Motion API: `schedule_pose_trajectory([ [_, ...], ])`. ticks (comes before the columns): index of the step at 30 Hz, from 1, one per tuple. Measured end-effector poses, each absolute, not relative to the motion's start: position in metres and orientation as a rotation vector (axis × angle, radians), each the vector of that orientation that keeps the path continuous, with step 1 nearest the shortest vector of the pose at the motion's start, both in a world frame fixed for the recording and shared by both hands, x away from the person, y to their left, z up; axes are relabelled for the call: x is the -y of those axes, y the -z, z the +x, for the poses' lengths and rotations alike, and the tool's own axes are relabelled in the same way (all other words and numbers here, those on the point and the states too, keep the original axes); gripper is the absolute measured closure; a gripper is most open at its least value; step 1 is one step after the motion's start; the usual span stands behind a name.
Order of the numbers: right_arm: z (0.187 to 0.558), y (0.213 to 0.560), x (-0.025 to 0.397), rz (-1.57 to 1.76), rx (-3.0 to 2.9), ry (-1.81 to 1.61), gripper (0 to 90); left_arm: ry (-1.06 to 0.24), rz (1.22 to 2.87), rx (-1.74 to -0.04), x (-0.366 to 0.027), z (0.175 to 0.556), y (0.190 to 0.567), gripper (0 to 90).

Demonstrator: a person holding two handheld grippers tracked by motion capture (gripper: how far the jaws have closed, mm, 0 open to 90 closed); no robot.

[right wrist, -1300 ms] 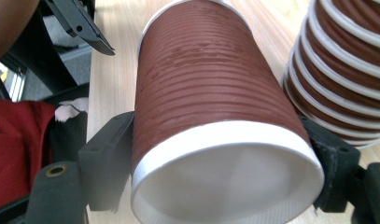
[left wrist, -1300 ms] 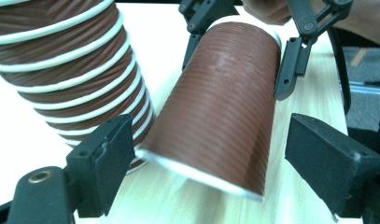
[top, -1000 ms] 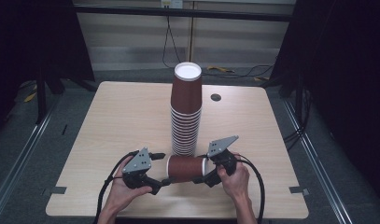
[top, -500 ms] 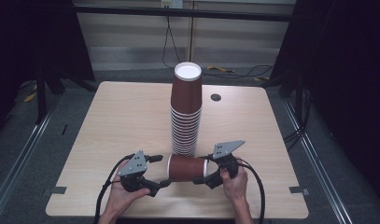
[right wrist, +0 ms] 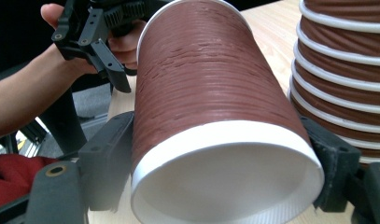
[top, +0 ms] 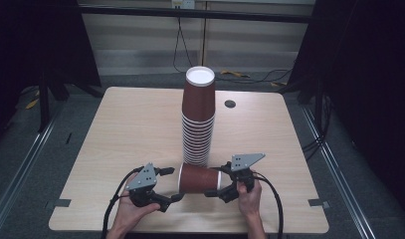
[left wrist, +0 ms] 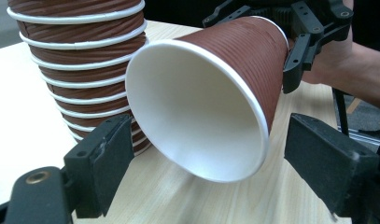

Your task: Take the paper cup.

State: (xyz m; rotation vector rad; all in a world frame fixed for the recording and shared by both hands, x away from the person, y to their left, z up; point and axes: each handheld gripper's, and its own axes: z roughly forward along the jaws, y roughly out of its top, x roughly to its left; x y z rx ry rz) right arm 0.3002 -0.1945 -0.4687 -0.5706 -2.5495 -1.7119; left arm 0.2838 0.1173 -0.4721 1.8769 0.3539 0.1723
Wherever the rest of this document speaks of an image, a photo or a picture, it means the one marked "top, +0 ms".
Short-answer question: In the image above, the black horizontal metal bar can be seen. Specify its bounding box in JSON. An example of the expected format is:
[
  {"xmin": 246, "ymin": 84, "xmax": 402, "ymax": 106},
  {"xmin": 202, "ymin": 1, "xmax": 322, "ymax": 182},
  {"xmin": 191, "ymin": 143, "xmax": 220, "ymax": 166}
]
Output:
[{"xmin": 78, "ymin": 4, "xmax": 313, "ymax": 25}]

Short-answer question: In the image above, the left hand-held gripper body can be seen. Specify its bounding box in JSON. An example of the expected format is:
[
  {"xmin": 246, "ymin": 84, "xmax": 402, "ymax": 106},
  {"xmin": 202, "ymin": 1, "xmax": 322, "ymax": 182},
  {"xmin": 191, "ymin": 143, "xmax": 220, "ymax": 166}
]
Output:
[{"xmin": 124, "ymin": 161, "xmax": 159, "ymax": 209}]

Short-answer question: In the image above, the black hanging wall cable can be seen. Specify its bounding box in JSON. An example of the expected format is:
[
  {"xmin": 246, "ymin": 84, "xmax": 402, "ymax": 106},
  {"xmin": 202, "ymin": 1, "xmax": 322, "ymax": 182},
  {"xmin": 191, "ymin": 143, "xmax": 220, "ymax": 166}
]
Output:
[{"xmin": 172, "ymin": 8, "xmax": 194, "ymax": 74}]

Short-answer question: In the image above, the grey table edge bracket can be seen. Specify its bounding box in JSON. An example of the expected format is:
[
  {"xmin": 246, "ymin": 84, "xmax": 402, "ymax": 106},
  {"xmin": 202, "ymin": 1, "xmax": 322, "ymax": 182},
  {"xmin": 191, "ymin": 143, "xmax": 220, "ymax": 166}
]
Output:
[
  {"xmin": 307, "ymin": 198, "xmax": 330, "ymax": 210},
  {"xmin": 45, "ymin": 198, "xmax": 72, "ymax": 210}
]

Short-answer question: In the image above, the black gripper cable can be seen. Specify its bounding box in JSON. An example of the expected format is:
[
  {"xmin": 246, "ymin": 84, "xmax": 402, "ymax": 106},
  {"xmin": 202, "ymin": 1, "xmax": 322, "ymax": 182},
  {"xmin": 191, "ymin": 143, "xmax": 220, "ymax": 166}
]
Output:
[
  {"xmin": 251, "ymin": 171, "xmax": 285, "ymax": 239},
  {"xmin": 101, "ymin": 165, "xmax": 146, "ymax": 239}
]

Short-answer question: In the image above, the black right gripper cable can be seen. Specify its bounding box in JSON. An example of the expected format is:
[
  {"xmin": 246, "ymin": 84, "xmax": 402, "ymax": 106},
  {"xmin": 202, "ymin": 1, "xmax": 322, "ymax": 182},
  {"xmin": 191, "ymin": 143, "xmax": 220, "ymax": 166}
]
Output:
[{"xmin": 251, "ymin": 171, "xmax": 285, "ymax": 239}]

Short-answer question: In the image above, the person's right hand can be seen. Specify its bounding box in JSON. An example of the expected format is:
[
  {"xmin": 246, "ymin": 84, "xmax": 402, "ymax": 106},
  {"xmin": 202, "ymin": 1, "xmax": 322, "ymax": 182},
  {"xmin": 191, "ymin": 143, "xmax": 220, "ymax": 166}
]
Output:
[{"xmin": 236, "ymin": 171, "xmax": 264, "ymax": 219}]

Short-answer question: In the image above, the white wall outlet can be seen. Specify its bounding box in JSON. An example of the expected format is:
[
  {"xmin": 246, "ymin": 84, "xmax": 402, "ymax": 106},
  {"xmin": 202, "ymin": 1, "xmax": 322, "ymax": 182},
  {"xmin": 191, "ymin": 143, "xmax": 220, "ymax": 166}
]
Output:
[{"xmin": 170, "ymin": 0, "xmax": 196, "ymax": 10}]

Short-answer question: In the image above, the person's left hand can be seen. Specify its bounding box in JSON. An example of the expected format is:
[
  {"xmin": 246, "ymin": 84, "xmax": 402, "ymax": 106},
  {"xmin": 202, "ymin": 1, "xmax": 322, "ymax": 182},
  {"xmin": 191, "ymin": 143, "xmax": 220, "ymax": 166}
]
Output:
[{"xmin": 114, "ymin": 190, "xmax": 161, "ymax": 231}]

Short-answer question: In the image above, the black metal stand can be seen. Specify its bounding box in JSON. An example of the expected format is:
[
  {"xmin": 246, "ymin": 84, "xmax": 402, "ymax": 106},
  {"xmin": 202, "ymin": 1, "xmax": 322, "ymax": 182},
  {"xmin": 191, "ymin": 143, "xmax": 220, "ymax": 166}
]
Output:
[{"xmin": 36, "ymin": 64, "xmax": 53, "ymax": 133}]

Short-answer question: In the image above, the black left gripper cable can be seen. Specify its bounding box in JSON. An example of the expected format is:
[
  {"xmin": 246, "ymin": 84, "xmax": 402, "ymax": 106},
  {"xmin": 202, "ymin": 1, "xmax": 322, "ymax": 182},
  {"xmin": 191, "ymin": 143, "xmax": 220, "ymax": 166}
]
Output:
[{"xmin": 101, "ymin": 165, "xmax": 146, "ymax": 239}]

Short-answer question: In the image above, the black floor cable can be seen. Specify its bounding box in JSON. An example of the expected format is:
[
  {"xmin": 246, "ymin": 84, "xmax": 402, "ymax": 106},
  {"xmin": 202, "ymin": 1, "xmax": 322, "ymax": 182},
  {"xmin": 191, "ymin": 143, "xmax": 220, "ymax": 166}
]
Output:
[{"xmin": 216, "ymin": 68, "xmax": 295, "ymax": 85}]

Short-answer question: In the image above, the stack of brown paper cups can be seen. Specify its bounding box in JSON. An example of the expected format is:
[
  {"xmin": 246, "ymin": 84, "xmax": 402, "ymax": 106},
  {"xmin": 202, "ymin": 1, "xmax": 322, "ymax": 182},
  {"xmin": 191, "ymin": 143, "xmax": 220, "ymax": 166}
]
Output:
[{"xmin": 181, "ymin": 66, "xmax": 217, "ymax": 168}]

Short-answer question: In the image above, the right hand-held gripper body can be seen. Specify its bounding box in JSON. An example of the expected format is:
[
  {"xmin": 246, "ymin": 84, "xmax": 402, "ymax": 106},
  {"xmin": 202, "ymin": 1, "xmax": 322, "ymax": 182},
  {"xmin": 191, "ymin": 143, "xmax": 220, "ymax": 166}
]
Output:
[{"xmin": 224, "ymin": 152, "xmax": 267, "ymax": 194}]

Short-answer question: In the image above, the single brown paper cup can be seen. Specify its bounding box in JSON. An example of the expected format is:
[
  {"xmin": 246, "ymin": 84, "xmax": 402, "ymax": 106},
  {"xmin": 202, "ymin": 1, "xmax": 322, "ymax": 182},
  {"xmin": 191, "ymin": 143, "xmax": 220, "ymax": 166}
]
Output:
[{"xmin": 177, "ymin": 161, "xmax": 224, "ymax": 195}]

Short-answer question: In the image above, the grey metal floor rail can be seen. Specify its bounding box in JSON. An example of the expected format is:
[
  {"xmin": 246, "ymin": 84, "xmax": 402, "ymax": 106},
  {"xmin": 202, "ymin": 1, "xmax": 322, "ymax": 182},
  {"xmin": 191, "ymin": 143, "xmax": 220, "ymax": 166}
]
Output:
[
  {"xmin": 0, "ymin": 108, "xmax": 60, "ymax": 232},
  {"xmin": 301, "ymin": 105, "xmax": 377, "ymax": 239}
]

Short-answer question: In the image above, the black cable bundle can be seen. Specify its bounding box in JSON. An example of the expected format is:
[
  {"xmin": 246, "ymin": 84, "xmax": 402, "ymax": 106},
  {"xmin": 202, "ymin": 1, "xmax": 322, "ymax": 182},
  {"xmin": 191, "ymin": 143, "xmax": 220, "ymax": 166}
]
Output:
[{"xmin": 301, "ymin": 94, "xmax": 334, "ymax": 162}]

